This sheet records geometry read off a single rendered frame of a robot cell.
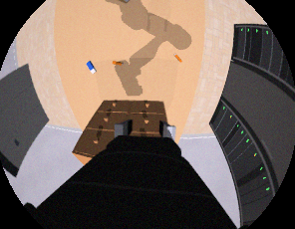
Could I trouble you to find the blue and white eraser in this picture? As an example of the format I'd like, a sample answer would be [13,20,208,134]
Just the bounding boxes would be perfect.
[87,61,97,74]

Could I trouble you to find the brown wooden chest of drawers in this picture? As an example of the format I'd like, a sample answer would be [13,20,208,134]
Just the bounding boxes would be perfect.
[72,101,168,165]

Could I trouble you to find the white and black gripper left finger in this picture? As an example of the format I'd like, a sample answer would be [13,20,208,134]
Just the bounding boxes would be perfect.
[115,119,133,137]

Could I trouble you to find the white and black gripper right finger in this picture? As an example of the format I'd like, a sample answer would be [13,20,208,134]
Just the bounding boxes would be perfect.
[159,120,176,140]

